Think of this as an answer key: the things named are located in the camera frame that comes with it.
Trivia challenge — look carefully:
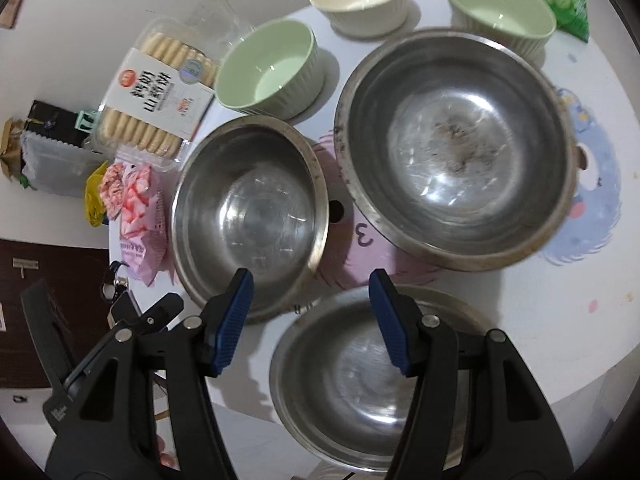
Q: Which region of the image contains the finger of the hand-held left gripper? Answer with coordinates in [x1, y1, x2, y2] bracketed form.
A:
[110, 292, 185, 337]
[20, 280, 68, 428]

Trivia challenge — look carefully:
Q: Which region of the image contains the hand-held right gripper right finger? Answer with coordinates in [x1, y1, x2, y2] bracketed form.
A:
[369, 268, 576, 480]

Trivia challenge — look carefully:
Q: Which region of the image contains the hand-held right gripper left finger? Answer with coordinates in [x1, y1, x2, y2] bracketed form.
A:
[45, 268, 253, 480]

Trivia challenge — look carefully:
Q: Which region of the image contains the small stainless steel bowl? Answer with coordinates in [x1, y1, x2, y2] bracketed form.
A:
[269, 284, 497, 472]

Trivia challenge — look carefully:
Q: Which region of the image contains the medium stainless steel bowl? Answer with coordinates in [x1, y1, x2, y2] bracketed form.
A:
[170, 115, 331, 324]

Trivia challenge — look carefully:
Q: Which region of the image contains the large stainless steel bowl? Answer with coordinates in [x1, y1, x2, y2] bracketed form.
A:
[334, 27, 579, 274]

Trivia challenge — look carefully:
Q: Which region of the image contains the green ribbed ceramic bowl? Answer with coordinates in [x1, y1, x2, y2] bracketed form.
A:
[214, 18, 321, 121]
[444, 0, 558, 62]

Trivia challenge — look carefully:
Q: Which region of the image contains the black wristband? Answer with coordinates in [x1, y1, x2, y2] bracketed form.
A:
[101, 264, 132, 302]

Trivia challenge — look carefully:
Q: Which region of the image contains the dark brown cabinet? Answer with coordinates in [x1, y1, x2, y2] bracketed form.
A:
[0, 237, 117, 392]

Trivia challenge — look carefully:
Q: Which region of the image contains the large pink snack packet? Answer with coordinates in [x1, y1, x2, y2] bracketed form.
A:
[117, 161, 169, 287]

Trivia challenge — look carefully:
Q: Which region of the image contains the yellow plastic bag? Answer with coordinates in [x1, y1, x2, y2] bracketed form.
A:
[84, 161, 110, 229]

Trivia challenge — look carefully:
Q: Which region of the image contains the small pink snack packet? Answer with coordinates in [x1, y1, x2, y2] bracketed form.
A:
[99, 161, 127, 222]

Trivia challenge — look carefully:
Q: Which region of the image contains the clear scalloped plastic bag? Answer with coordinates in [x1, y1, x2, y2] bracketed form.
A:
[20, 131, 109, 199]

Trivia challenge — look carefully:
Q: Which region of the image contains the brown paper bag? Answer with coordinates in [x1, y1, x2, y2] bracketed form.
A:
[0, 116, 27, 182]

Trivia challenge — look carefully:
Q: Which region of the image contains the black paper bag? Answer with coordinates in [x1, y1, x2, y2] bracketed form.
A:
[27, 100, 96, 147]

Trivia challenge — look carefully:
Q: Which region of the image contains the clear plastic biscuit box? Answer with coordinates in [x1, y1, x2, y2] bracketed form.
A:
[94, 16, 222, 162]

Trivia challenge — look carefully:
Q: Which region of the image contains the clear drinking glass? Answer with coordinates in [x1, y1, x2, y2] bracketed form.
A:
[184, 0, 257, 53]

